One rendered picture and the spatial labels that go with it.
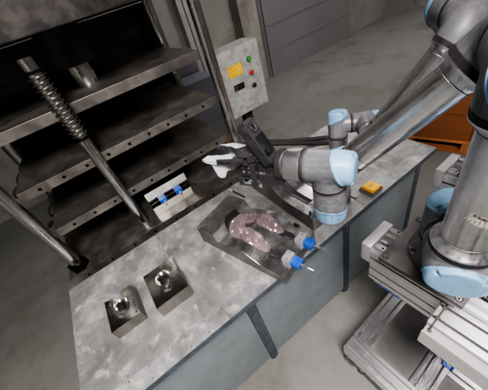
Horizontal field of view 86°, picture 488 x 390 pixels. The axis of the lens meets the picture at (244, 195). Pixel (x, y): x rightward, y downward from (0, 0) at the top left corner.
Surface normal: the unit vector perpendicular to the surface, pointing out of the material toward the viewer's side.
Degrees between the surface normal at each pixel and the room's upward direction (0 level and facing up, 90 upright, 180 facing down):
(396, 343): 0
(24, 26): 90
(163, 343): 0
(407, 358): 0
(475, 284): 98
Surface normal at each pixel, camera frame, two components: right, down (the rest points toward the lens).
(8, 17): 0.56, 0.43
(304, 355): -0.25, -0.73
